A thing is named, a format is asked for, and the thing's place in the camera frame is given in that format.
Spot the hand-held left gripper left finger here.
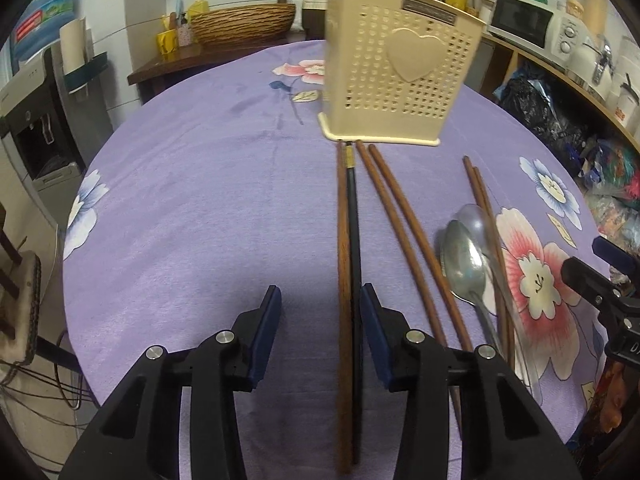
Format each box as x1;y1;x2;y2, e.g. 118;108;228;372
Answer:
60;285;282;480

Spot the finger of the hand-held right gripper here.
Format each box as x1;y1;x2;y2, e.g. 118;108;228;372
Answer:
592;236;640;286
560;257;628;310

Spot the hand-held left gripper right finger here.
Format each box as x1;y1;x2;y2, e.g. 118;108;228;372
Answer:
360;282;583;480

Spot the black chopstick with gold band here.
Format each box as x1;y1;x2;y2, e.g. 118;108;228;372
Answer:
345;145;363;465

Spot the beige perforated utensil holder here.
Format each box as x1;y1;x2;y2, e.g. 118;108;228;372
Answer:
318;0;487;148

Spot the pile of colourful bags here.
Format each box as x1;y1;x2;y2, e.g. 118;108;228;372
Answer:
580;135;640;241

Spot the red printed bag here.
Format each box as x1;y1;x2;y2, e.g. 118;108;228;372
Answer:
567;360;640;461

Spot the metal spoon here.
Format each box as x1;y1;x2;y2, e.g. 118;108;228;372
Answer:
452;202;538;396
439;219;503;356

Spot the purple floral tablecloth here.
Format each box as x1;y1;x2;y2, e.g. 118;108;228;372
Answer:
62;39;623;480

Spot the black plastic bag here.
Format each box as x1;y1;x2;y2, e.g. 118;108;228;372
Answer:
495;62;591;161

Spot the white container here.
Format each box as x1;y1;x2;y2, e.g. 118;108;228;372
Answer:
607;32;640;128

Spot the blue shiny bag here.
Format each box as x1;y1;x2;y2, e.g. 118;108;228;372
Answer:
505;62;548;93

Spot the light wooden shelf unit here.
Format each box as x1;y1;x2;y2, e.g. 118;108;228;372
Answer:
480;30;640;161

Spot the wooden chair with cushion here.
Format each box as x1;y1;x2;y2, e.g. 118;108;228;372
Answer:
0;202;43;366

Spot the white microwave oven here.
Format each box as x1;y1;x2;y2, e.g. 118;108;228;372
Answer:
487;0;586;61

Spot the dark wooden cabinet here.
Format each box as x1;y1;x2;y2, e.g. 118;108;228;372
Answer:
127;40;326;106

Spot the woven-look wash basin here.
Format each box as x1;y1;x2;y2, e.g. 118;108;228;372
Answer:
190;3;297;46

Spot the grey water dispenser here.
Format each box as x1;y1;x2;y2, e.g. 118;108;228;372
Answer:
0;47;88;196

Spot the paper cup dispenser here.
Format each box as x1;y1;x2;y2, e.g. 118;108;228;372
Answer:
59;16;112;96

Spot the blue water jug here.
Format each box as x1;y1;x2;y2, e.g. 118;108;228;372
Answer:
10;0;83;61

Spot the black cable bundle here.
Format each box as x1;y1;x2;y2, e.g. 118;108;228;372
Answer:
0;330;101;428

